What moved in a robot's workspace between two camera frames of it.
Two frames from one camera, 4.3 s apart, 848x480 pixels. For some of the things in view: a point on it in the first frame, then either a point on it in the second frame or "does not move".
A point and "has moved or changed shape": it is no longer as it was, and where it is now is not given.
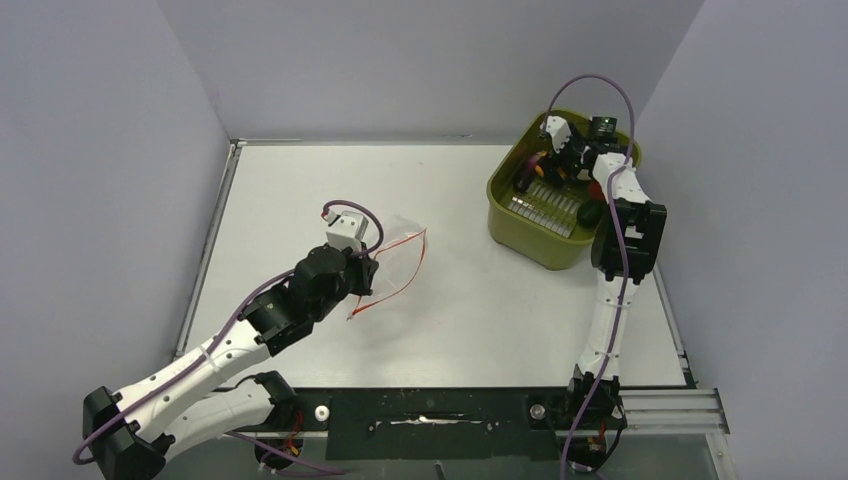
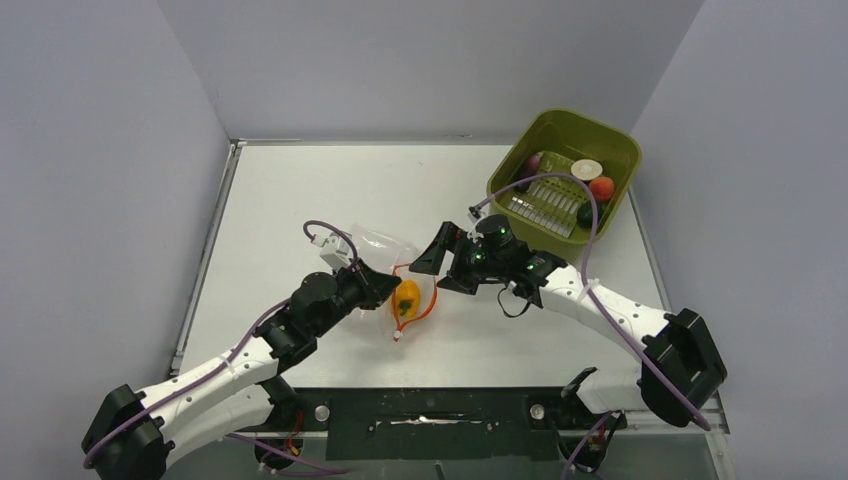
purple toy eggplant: x=524 y=179 does not move
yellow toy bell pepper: x=538 y=169 to x=407 y=298
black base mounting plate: x=437 y=424 does not move
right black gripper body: x=568 y=158 to x=471 y=260
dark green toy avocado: x=590 y=213 does not move
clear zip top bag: x=399 y=256 has moved or changed shape
